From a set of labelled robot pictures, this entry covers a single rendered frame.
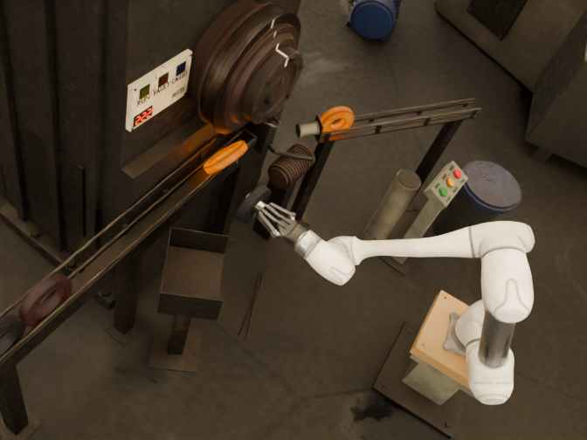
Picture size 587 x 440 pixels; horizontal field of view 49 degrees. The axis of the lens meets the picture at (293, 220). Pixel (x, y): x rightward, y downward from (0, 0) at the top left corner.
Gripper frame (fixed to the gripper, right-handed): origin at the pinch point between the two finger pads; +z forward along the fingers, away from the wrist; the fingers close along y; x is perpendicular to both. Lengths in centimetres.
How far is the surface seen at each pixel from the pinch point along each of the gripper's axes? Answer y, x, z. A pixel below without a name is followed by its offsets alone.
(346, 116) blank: 73, -10, 3
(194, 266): -21.0, -24.2, 4.1
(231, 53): 8, 42, 29
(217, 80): 3.1, 34.0, 27.9
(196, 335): -14, -83, -4
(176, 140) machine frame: -1.1, 0.9, 35.4
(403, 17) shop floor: 274, -89, 50
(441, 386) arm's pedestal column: 31, -63, -99
